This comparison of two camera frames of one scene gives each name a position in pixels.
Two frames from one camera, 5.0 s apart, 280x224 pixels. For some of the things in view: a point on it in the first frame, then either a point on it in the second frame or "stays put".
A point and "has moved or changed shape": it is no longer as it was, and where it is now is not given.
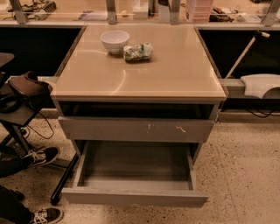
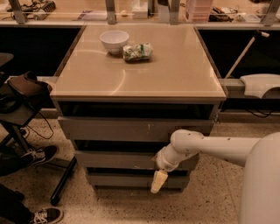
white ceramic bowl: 115,40 stays put
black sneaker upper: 39,155 stays put
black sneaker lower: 47,215 stays put
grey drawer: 136,172 has moved or changed shape
